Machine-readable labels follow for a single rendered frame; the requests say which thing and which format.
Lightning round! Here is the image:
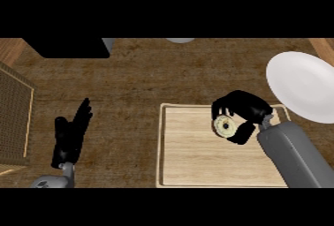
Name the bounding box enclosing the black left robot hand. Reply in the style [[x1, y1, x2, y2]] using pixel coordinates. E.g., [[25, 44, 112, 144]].
[[50, 97, 95, 170]]

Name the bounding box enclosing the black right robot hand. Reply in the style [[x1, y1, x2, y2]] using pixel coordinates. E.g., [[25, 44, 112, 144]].
[[210, 89, 275, 146]]

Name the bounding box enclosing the pale yellow cupcake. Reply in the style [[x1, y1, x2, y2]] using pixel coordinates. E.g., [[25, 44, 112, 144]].
[[211, 114, 239, 139]]

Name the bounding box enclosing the white plate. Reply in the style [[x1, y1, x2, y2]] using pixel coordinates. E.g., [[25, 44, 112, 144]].
[[265, 51, 334, 124]]

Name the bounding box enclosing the pale wooden tray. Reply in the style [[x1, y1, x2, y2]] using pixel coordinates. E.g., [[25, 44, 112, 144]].
[[155, 102, 293, 189]]

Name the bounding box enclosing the wicker basket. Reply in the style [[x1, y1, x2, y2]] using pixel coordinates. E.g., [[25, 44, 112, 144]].
[[0, 61, 37, 177]]

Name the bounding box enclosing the brown wooden board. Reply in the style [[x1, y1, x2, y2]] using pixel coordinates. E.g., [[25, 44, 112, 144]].
[[306, 38, 334, 67]]

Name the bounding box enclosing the pale grey round object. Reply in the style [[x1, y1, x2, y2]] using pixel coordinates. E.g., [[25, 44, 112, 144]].
[[164, 38, 195, 44]]

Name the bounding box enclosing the black appliance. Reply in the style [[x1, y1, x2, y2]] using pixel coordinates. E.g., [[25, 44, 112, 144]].
[[22, 38, 111, 59]]

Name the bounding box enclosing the brown wooden panel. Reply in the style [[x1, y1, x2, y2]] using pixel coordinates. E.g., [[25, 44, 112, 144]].
[[0, 38, 30, 68]]

